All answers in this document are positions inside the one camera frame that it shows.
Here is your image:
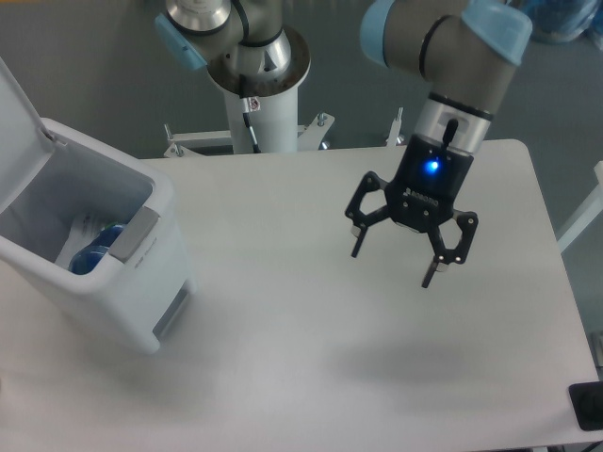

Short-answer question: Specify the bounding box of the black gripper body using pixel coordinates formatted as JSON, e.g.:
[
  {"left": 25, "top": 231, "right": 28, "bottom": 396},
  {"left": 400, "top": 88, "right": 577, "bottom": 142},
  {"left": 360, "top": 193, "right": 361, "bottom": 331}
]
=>
[{"left": 384, "top": 135, "right": 474, "bottom": 234}]

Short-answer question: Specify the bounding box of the blue plastic bottle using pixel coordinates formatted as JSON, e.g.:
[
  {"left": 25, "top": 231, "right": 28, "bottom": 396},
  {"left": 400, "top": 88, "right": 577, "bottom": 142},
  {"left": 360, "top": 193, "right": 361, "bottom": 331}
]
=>
[{"left": 68, "top": 222, "right": 126, "bottom": 275}]

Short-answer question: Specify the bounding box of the white plastic wrapper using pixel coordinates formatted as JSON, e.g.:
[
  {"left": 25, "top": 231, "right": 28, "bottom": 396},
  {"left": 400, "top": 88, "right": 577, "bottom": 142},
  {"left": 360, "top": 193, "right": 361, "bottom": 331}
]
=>
[{"left": 55, "top": 212, "right": 110, "bottom": 269}]

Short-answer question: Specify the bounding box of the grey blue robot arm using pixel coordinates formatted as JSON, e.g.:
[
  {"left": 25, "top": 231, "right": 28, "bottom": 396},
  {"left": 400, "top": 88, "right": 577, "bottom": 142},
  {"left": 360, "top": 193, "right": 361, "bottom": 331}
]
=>
[{"left": 155, "top": 1, "right": 532, "bottom": 277}]

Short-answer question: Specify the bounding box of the white trash can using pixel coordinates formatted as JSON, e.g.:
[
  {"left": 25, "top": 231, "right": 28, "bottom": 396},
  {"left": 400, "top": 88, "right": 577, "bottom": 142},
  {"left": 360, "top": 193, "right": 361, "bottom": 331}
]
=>
[{"left": 1, "top": 68, "right": 196, "bottom": 354}]

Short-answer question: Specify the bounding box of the blue plastic bag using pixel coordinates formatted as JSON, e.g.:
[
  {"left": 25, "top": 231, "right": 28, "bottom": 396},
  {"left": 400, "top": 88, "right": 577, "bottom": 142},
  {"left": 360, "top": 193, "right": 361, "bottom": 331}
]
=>
[{"left": 517, "top": 0, "right": 602, "bottom": 44}]

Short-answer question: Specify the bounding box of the black device at table edge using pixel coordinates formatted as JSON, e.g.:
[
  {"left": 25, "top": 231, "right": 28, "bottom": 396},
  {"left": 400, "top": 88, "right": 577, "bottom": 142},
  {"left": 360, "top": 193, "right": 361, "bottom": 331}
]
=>
[{"left": 568, "top": 381, "right": 602, "bottom": 431}]

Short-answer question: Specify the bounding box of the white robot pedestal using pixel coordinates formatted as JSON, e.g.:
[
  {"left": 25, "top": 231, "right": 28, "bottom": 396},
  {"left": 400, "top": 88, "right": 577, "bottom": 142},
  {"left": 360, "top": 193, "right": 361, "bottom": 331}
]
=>
[{"left": 207, "top": 25, "right": 311, "bottom": 154}]

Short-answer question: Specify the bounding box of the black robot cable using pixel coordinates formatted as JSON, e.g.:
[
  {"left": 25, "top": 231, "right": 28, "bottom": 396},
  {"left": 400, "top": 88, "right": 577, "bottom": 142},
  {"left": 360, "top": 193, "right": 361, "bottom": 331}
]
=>
[{"left": 237, "top": 74, "right": 262, "bottom": 154}]

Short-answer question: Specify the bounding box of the white frame bar right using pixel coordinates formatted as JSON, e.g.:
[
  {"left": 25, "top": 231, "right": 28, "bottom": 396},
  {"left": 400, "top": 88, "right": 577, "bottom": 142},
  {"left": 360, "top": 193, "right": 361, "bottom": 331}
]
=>
[{"left": 557, "top": 161, "right": 602, "bottom": 252}]

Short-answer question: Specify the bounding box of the white metal base frame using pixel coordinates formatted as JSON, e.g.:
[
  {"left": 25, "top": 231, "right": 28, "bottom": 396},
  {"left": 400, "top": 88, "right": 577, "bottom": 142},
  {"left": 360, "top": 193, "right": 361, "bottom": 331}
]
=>
[{"left": 163, "top": 107, "right": 407, "bottom": 158}]

